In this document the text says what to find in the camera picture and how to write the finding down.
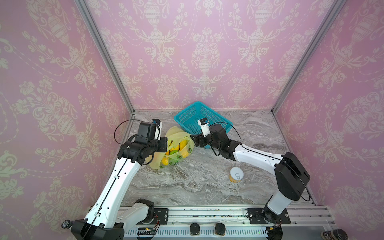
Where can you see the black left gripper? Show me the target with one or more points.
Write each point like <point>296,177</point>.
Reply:
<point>164,147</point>

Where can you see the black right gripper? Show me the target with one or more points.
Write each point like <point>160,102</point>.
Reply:
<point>198,140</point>

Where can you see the yellow translucent plastic bag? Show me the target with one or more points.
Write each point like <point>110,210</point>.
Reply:
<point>175,135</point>

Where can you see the yellow orange toy mango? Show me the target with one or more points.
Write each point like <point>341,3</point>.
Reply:
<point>183,144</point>

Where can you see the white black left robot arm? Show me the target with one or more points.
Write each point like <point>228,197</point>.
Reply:
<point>103,222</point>

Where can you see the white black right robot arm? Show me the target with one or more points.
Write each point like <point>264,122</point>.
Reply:
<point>291,176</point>

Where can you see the yellow toy fruit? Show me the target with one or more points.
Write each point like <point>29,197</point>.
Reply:
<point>185,154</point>

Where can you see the yellow toy lemon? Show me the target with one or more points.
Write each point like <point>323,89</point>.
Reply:
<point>165,162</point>

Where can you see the teal plastic mesh basket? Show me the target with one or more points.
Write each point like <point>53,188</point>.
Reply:
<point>189,117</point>

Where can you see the yellow tin can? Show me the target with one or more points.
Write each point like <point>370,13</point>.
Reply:
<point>236,175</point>

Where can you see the black knob right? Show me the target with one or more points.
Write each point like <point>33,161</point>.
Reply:
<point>220,229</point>

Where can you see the black knob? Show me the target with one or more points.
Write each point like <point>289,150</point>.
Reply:
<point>220,229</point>
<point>195,229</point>

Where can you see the black knob left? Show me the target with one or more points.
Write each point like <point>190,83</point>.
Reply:
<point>195,229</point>

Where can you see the dark bottle at right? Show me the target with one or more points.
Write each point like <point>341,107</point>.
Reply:
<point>337,234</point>

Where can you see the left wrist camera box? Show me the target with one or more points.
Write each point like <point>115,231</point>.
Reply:
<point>158,126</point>

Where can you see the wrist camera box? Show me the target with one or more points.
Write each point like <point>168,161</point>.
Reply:
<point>158,126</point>
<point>204,125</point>

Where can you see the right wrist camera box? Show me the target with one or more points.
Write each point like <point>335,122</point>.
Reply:
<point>204,125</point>

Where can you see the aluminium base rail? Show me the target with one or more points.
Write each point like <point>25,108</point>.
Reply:
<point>243,222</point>

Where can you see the aluminium corner post left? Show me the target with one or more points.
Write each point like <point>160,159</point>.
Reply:
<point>106,56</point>

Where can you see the aluminium corner post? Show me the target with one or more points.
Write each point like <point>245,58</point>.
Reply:
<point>320,33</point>
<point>106,56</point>

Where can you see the aluminium corner post right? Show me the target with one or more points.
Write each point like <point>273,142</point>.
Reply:
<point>320,33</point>

